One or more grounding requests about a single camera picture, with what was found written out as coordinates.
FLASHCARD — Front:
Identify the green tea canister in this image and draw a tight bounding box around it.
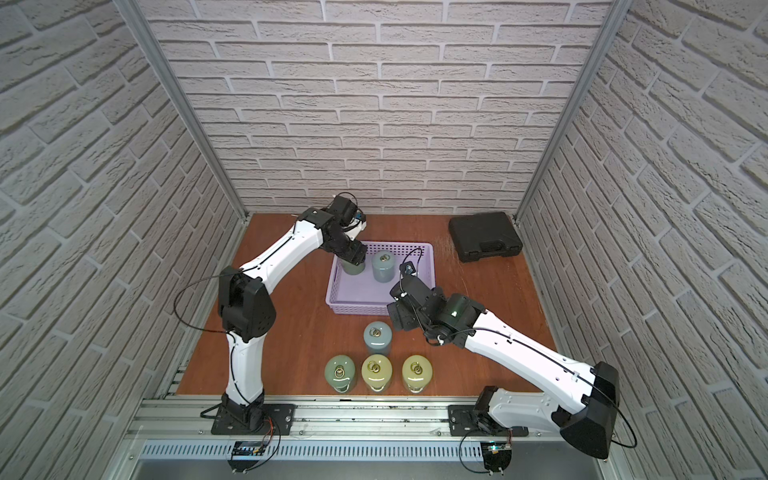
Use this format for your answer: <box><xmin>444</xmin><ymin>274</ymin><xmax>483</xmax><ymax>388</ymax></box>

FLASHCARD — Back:
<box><xmin>324</xmin><ymin>355</ymin><xmax>357</xmax><ymax>394</ymax></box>
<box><xmin>340</xmin><ymin>260</ymin><xmax>365</xmax><ymax>276</ymax></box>

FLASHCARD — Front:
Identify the blue tea canister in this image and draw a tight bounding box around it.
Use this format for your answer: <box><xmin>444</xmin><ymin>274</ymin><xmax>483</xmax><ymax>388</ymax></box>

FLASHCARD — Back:
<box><xmin>363</xmin><ymin>321</ymin><xmax>393</xmax><ymax>356</ymax></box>
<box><xmin>371</xmin><ymin>250</ymin><xmax>396</xmax><ymax>283</ymax></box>

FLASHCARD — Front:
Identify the yellow-green tea canister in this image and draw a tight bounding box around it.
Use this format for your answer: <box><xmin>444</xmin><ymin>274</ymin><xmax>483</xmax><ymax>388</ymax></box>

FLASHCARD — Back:
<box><xmin>401</xmin><ymin>355</ymin><xmax>434</xmax><ymax>394</ymax></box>
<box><xmin>361</xmin><ymin>354</ymin><xmax>393</xmax><ymax>393</ymax></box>

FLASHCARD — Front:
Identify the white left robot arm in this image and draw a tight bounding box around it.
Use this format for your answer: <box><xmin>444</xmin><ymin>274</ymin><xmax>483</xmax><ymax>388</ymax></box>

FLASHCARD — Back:
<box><xmin>172</xmin><ymin>196</ymin><xmax>367</xmax><ymax>436</ymax></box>

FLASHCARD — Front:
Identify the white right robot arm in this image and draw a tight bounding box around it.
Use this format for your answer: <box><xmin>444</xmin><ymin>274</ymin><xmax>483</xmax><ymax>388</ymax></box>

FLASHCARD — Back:
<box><xmin>387</xmin><ymin>275</ymin><xmax>638</xmax><ymax>460</ymax></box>

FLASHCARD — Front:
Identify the lavender perforated plastic basket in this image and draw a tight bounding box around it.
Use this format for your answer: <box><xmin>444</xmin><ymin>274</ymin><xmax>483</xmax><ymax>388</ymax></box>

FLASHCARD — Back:
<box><xmin>325</xmin><ymin>241</ymin><xmax>436</xmax><ymax>316</ymax></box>

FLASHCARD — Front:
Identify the black plastic tool case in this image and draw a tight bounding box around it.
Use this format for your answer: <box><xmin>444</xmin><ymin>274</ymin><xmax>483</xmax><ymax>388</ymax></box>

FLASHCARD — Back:
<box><xmin>448</xmin><ymin>211</ymin><xmax>524</xmax><ymax>263</ymax></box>

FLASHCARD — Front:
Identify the right controller board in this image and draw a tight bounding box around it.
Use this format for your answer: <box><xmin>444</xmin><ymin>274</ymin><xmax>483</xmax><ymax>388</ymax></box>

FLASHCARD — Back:
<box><xmin>480</xmin><ymin>443</ymin><xmax>513</xmax><ymax>475</ymax></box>

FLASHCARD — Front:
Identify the controller board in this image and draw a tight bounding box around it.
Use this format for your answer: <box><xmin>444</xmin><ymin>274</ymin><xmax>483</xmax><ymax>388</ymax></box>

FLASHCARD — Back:
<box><xmin>480</xmin><ymin>443</ymin><xmax>513</xmax><ymax>475</ymax></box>
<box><xmin>228</xmin><ymin>441</ymin><xmax>271</xmax><ymax>473</ymax></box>

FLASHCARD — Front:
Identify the left controller board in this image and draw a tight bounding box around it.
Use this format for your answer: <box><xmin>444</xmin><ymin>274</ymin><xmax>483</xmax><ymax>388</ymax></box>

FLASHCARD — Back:
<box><xmin>228</xmin><ymin>441</ymin><xmax>271</xmax><ymax>473</ymax></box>

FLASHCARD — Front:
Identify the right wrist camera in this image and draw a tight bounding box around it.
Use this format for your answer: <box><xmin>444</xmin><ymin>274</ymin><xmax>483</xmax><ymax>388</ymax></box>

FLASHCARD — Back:
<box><xmin>399</xmin><ymin>261</ymin><xmax>418</xmax><ymax>278</ymax></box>

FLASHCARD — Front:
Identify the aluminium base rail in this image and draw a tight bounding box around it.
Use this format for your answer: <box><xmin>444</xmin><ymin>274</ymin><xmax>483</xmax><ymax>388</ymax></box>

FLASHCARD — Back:
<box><xmin>118</xmin><ymin>393</ymin><xmax>564</xmax><ymax>467</ymax></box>

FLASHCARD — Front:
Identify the aluminium corner frame post left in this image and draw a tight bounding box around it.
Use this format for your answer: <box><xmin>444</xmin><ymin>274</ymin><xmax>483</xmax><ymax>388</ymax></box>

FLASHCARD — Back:
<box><xmin>114</xmin><ymin>0</ymin><xmax>248</xmax><ymax>223</ymax></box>

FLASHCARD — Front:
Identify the aluminium corner frame post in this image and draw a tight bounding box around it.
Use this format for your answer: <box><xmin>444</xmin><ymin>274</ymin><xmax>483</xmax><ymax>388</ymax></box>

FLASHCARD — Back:
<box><xmin>114</xmin><ymin>0</ymin><xmax>248</xmax><ymax>223</ymax></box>
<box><xmin>514</xmin><ymin>0</ymin><xmax>633</xmax><ymax>224</ymax></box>

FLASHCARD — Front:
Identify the aluminium corner frame post right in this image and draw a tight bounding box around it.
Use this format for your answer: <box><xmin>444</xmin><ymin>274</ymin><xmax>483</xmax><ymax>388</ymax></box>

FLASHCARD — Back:
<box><xmin>514</xmin><ymin>0</ymin><xmax>633</xmax><ymax>224</ymax></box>

